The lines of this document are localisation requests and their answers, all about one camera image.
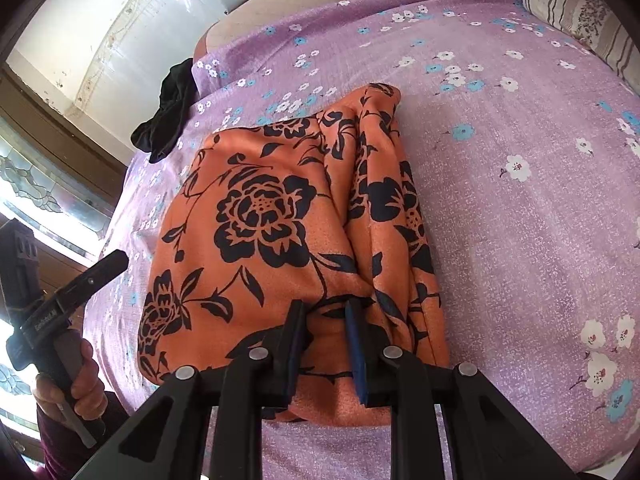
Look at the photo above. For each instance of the wooden window frame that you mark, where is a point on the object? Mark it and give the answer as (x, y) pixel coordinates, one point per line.
(60, 125)

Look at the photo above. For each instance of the striped floral pillow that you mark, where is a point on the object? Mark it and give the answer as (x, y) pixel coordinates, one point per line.
(575, 5)

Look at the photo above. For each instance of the person's left forearm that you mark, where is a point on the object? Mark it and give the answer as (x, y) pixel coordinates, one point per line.
(65, 452)

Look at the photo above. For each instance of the purple floral bedsheet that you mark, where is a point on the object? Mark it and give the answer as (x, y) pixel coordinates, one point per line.
(500, 210)

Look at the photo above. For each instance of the orange black floral garment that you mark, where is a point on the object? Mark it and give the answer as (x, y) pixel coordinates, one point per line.
(250, 260)

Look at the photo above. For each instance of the pink mattress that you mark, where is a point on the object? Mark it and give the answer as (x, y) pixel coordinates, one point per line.
(260, 15)

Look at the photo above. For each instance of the stained glass window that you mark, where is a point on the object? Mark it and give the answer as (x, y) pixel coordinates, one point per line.
(30, 180)

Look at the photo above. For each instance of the person's left hand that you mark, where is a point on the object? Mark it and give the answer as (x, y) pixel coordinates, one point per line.
(87, 380)

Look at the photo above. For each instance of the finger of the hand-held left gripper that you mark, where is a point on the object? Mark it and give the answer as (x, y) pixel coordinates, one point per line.
(95, 275)

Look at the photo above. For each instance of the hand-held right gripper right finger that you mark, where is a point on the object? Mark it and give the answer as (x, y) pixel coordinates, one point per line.
(357, 355)

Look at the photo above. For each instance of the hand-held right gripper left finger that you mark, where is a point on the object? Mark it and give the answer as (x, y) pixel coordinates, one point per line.
(295, 340)

